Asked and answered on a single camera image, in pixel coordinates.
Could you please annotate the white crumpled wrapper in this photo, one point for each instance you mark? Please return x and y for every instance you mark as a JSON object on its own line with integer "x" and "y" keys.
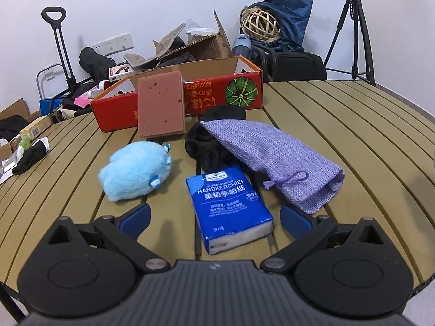
{"x": 10, "y": 163}

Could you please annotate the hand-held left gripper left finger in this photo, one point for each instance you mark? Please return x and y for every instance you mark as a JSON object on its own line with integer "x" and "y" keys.
{"x": 136, "y": 218}

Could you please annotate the grey blue water bottle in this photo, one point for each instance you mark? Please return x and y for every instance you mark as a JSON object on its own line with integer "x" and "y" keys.
{"x": 242, "y": 46}

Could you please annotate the blue tissue pack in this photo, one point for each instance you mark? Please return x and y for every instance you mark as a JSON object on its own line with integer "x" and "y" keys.
{"x": 227, "y": 203}

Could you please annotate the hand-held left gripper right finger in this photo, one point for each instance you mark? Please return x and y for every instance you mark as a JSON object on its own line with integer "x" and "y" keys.
{"x": 295, "y": 220}

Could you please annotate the open brown cardboard box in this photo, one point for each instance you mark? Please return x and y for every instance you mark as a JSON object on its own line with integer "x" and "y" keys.
{"x": 207, "y": 46}

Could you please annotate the black camera tripod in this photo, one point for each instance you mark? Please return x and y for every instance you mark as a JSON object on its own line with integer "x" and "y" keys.
{"x": 355, "y": 23}

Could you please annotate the wicker ball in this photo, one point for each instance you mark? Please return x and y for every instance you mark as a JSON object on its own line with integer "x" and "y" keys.
{"x": 260, "y": 23}

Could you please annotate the tan felt insoles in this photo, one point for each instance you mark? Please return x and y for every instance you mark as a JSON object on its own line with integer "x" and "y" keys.
{"x": 159, "y": 46}

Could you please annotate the plain brown cardboard box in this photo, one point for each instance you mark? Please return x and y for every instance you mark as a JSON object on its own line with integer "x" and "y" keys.
{"x": 13, "y": 110}

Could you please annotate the light blue plush toy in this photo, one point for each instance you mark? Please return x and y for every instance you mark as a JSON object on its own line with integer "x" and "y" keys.
{"x": 136, "y": 169}

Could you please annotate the small yellow box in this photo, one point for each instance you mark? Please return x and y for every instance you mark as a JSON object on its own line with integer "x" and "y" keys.
{"x": 35, "y": 127}

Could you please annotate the red cardboard box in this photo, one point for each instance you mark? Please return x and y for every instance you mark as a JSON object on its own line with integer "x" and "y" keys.
{"x": 217, "y": 95}

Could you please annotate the black glove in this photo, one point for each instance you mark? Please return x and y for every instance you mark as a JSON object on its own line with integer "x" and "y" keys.
{"x": 30, "y": 158}

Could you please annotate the black luggage bag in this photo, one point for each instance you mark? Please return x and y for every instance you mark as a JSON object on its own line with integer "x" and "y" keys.
{"x": 295, "y": 66}

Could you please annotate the dark blue velvet bag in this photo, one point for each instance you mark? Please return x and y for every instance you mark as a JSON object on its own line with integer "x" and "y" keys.
{"x": 292, "y": 17}

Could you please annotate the white wall outlets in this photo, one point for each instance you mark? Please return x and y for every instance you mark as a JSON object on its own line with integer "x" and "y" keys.
{"x": 114, "y": 44}

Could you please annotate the pink sponge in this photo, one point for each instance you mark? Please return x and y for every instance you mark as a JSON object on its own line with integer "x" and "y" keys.
{"x": 161, "y": 105}

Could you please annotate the white plastic container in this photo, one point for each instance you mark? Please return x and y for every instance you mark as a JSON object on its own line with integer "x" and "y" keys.
{"x": 200, "y": 33}

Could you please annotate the small white printed box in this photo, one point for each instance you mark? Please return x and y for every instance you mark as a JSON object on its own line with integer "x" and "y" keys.
{"x": 120, "y": 72}

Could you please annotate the black cloth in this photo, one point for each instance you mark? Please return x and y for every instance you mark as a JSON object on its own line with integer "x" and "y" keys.
{"x": 204, "y": 149}

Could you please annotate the white folding stool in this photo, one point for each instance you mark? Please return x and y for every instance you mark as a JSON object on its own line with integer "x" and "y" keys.
{"x": 47, "y": 78}

